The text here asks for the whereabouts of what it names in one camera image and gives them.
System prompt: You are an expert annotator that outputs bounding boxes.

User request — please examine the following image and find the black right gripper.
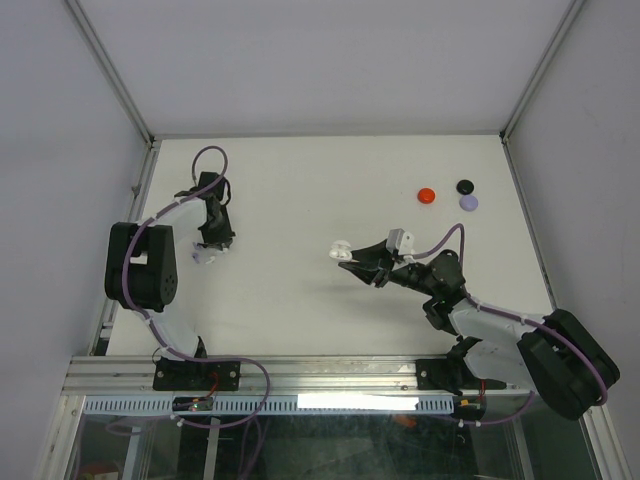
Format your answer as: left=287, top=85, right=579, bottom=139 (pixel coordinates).
left=338, top=238, right=438, bottom=298

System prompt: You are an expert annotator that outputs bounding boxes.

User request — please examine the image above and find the white charging case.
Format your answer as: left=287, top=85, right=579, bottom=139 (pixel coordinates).
left=329, top=240, right=353, bottom=262

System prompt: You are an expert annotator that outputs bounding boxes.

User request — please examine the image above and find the orange charging case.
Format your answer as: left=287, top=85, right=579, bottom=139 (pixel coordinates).
left=417, top=188, right=436, bottom=205

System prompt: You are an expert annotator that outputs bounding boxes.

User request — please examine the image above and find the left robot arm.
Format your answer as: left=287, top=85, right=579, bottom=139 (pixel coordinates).
left=104, top=172, right=235, bottom=389

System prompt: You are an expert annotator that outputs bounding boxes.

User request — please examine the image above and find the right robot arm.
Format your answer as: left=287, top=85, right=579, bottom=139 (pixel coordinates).
left=329, top=236, right=620, bottom=420

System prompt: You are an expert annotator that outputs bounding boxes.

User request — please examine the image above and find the lilac charging case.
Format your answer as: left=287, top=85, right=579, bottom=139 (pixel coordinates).
left=459, top=194, right=479, bottom=212

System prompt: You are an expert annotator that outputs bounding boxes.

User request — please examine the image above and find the black charging case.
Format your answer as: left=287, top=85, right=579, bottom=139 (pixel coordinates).
left=456, top=179, right=475, bottom=196

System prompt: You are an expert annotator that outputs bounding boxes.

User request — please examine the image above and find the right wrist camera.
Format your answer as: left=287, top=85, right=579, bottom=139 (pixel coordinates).
left=385, top=228, right=415, bottom=264

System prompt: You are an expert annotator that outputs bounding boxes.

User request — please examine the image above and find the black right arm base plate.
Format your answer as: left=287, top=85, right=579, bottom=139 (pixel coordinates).
left=415, top=357, right=507, bottom=395

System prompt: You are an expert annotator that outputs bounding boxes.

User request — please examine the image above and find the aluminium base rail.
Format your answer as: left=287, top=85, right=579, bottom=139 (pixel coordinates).
left=62, top=355, right=529, bottom=397

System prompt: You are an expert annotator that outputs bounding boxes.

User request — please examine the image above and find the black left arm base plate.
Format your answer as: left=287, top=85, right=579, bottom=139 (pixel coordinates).
left=152, top=357, right=241, bottom=392

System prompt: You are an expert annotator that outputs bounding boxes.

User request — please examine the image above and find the grey slotted cable duct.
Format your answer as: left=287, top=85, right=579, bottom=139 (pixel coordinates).
left=84, top=393, right=454, bottom=417

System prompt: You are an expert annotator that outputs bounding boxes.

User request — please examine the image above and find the aluminium frame post left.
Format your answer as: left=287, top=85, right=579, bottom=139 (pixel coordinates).
left=62, top=0, right=154, bottom=147

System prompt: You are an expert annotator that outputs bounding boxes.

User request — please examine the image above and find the aluminium frame post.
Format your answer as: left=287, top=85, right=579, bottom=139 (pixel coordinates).
left=62, top=0, right=154, bottom=147
left=499, top=0, right=587, bottom=144

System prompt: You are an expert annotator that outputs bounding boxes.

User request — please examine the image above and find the aluminium frame post right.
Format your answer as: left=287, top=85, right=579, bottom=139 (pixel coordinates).
left=499, top=0, right=587, bottom=144

